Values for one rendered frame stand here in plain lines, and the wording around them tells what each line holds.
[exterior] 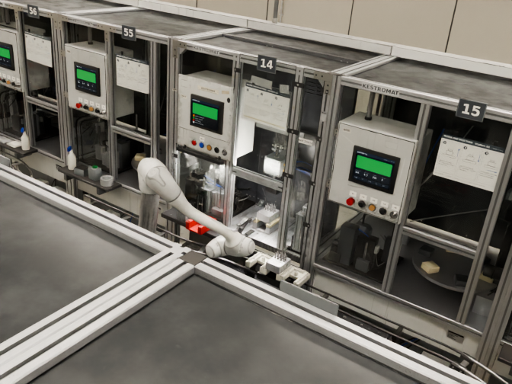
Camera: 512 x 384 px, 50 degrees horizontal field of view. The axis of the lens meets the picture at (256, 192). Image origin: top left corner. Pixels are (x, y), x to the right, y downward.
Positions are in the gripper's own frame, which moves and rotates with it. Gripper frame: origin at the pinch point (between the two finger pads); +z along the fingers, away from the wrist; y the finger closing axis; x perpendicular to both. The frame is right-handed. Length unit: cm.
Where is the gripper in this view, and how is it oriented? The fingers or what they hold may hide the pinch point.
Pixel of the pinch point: (251, 225)
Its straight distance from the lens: 342.6
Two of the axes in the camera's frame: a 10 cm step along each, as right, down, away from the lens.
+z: 5.6, -3.1, 7.7
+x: -8.2, -3.0, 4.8
